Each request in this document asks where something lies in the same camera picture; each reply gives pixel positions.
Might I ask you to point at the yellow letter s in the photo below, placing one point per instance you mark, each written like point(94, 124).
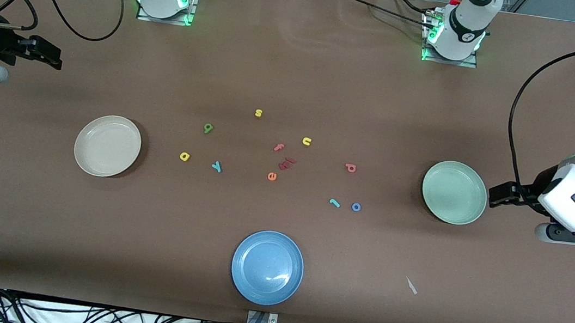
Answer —
point(258, 113)

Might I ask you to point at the teal letter y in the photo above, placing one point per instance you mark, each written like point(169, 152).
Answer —
point(217, 166)

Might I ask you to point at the green letter g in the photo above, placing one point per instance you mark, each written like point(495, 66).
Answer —
point(207, 128)

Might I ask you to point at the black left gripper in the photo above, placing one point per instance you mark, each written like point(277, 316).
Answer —
point(531, 192)

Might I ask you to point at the white paper scrap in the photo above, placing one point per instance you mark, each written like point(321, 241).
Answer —
point(411, 285)

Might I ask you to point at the pink letter f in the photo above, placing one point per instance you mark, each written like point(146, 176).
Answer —
point(279, 147)

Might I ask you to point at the green round plate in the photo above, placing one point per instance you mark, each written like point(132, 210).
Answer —
point(453, 193)

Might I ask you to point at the blue letter o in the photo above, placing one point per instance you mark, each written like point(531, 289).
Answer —
point(352, 207)

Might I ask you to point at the orange letter e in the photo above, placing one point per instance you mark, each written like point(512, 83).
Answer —
point(268, 176)

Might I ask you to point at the teal letter l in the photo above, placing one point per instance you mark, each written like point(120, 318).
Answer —
point(334, 203)

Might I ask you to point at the brown table cover sheet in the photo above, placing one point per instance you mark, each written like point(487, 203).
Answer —
point(298, 75)

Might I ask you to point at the beige round plate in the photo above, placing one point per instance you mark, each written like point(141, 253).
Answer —
point(107, 146)

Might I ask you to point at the yellow letter a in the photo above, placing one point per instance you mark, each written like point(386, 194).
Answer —
point(186, 159)

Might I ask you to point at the blue round plate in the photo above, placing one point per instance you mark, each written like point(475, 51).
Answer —
point(267, 267)

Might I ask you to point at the yellow letter u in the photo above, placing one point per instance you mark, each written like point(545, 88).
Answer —
point(303, 141)

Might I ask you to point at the red letter p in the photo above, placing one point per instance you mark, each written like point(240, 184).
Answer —
point(347, 167)

